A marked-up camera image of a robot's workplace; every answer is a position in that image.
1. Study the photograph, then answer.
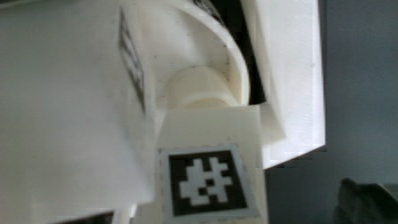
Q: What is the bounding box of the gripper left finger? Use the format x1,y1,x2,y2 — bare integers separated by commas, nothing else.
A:
54,204,136,224

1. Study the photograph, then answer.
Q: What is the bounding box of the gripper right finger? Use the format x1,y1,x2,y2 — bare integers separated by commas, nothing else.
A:
332,178,398,224

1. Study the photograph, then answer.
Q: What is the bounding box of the white stool leg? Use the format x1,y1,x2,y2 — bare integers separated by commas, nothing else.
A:
0,0,152,224
134,65,269,224

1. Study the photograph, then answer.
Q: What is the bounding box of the white U-shaped fence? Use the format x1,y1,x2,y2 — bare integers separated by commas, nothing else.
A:
241,0,324,168

